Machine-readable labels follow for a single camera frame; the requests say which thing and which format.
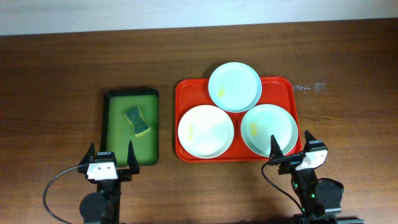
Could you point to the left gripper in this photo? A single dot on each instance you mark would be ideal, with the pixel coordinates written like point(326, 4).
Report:
point(123, 174)

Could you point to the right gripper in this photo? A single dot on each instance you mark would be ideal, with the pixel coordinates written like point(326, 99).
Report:
point(288, 164)

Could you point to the pale green plate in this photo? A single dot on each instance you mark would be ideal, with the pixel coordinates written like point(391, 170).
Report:
point(262, 122)

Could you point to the green yellow sponge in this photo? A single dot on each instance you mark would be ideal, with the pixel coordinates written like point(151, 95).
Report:
point(136, 120)

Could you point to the light blue top plate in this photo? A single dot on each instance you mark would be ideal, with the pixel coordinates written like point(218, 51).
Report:
point(235, 87)

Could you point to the white plate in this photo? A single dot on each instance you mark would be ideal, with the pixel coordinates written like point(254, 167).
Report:
point(205, 131)

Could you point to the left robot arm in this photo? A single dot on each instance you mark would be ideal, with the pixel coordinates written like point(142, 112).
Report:
point(102, 206)

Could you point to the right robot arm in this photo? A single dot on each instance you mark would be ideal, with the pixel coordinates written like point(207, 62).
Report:
point(319, 200)

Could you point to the green plastic tray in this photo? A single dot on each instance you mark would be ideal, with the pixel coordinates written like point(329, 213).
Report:
point(117, 131)

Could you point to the red plastic tray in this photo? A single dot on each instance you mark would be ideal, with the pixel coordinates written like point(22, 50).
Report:
point(194, 92)

